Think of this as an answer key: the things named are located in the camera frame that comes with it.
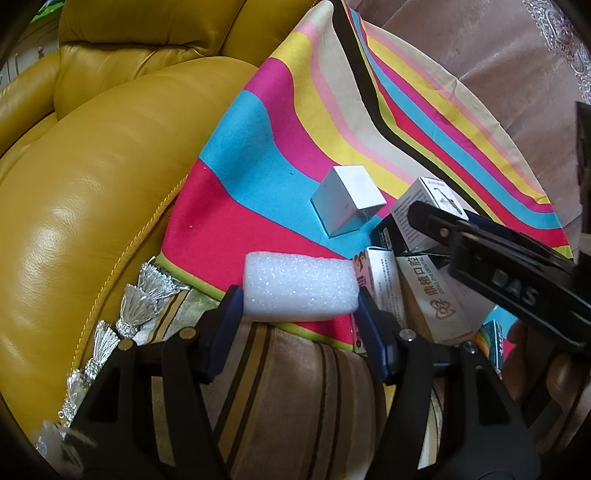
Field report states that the yellow leather sofa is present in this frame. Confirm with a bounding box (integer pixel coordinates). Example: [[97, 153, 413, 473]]
[[0, 0, 324, 444]]

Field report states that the white cabinet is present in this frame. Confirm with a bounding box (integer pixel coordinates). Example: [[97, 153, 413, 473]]
[[0, 28, 62, 90]]

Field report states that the narrow white box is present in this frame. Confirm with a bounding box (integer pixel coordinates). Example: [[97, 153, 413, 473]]
[[443, 268, 499, 326]]

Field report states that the green object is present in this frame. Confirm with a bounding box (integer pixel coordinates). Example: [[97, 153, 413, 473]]
[[28, 0, 63, 24]]

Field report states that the beige box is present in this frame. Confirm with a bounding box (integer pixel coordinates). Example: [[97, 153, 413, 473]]
[[396, 254, 478, 346]]

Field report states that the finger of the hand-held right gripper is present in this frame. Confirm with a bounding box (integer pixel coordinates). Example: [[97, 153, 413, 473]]
[[407, 200, 468, 252], [463, 209, 576, 269]]

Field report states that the silver cube box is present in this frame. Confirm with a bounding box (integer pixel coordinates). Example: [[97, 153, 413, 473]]
[[310, 165, 387, 239]]

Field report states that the rainbow printed box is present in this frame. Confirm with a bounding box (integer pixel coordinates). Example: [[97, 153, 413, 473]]
[[475, 319, 509, 371]]

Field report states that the striped plush blanket with tassels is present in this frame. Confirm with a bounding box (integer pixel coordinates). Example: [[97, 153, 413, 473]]
[[37, 258, 462, 480]]

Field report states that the pinkish brown curtain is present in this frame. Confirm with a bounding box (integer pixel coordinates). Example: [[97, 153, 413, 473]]
[[351, 0, 591, 241]]

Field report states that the person's right hand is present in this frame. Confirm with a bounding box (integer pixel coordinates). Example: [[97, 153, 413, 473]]
[[501, 320, 591, 457]]

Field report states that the white foam block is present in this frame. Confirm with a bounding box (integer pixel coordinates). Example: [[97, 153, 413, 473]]
[[243, 251, 361, 322]]

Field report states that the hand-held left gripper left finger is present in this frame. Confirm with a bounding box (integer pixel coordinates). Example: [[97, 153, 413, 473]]
[[69, 285, 244, 480]]

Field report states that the white box with black print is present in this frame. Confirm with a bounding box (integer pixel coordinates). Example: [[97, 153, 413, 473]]
[[390, 176, 469, 252]]

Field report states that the lace curtain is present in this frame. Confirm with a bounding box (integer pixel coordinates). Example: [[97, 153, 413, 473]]
[[522, 0, 591, 107]]

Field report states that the white and red box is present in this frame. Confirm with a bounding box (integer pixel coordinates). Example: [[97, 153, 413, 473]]
[[352, 247, 409, 356]]

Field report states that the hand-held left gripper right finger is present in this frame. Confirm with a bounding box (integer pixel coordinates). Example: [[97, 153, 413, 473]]
[[358, 287, 542, 480]]

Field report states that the colourful striped cloth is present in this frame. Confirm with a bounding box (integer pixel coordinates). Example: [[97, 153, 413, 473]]
[[154, 0, 575, 356]]

